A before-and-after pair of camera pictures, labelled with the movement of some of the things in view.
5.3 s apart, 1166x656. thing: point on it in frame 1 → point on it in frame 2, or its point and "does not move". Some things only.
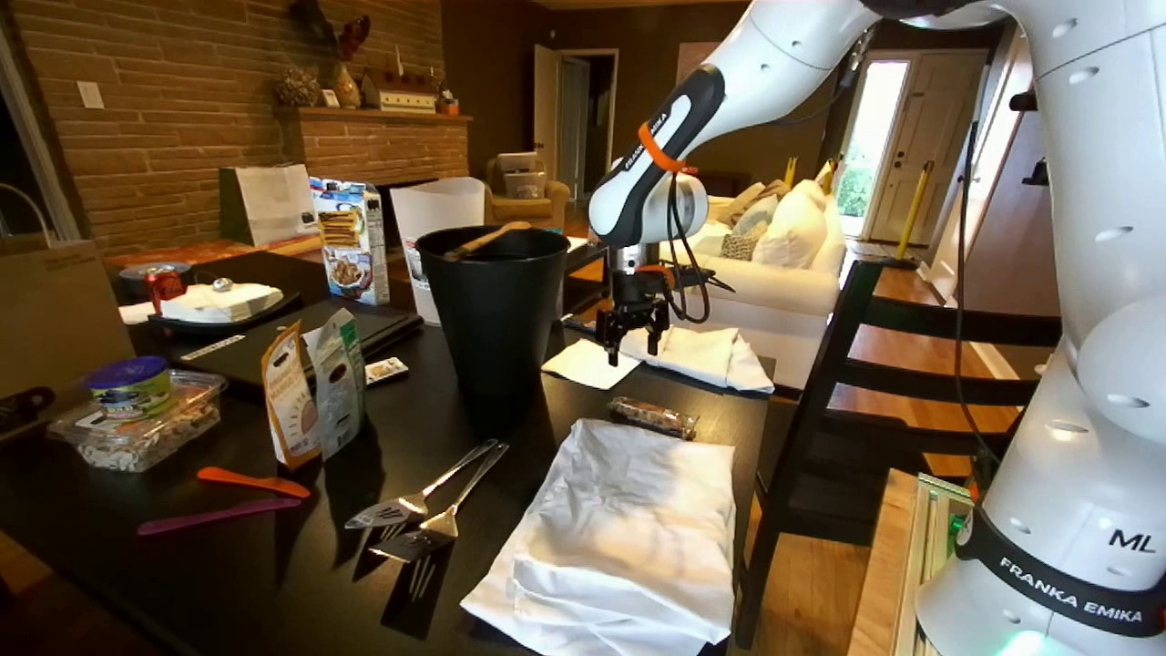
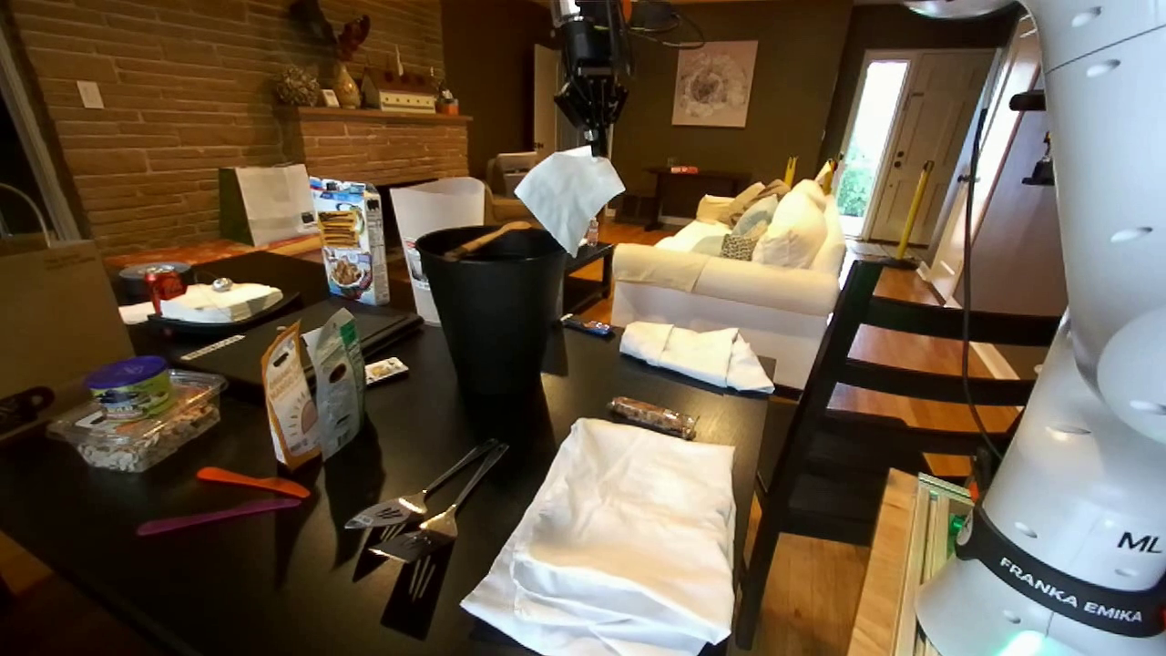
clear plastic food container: [137, 413] does not move
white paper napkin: [589, 363] → [569, 192]
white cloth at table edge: [713, 356] does not move
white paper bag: [426, 210] does not move
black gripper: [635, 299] → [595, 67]
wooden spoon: [509, 226] does not move
